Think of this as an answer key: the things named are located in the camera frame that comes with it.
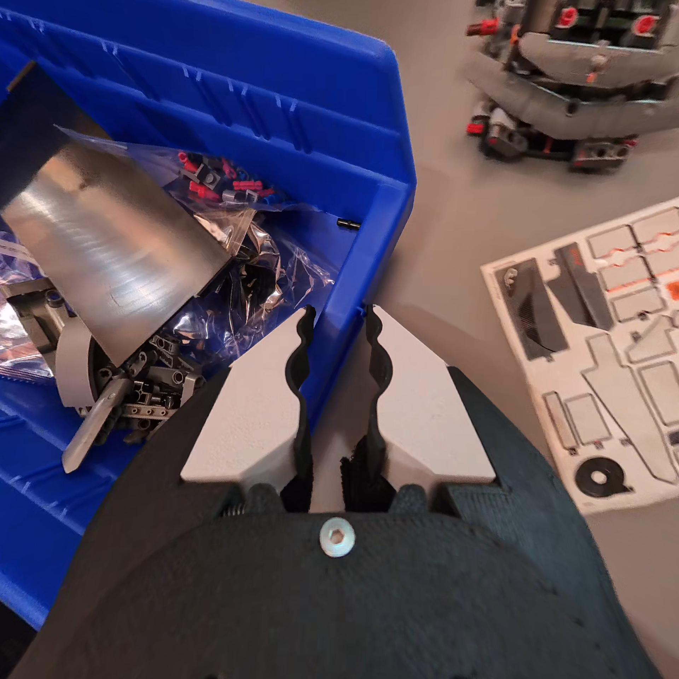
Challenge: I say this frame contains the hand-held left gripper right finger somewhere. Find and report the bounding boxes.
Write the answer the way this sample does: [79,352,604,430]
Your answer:
[339,303,498,507]

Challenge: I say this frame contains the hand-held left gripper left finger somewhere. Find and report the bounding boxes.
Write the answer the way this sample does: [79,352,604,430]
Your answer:
[180,305,317,499]

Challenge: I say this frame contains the blue plastic bin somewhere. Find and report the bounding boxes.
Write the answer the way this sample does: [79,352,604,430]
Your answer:
[0,0,418,632]

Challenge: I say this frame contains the large lego vehicle model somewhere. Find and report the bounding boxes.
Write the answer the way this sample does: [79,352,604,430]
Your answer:
[463,0,679,173]

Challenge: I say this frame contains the pile of dark lego beams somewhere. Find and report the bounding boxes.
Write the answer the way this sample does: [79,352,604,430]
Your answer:
[98,333,208,443]

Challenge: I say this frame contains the grey lego blade piece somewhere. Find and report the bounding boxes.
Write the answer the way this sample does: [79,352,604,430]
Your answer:
[62,378,132,474]

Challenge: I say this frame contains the grey curved lego piece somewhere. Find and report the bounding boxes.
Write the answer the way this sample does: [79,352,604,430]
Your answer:
[54,317,125,417]

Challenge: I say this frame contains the lego sticker sheet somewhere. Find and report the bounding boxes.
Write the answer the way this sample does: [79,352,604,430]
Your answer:
[480,197,679,516]

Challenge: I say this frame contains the clear bag of dark pieces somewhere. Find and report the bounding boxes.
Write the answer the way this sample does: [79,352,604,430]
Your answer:
[191,209,340,372]

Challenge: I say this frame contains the silver glossy sheet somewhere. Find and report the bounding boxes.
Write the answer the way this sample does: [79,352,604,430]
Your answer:
[0,126,235,368]

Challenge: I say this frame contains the clear red-striped plastic bag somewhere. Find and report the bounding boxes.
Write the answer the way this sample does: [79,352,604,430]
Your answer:
[0,231,56,383]

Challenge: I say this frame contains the dark cardboard sheet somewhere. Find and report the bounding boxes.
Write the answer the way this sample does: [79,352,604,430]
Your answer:
[0,60,107,210]

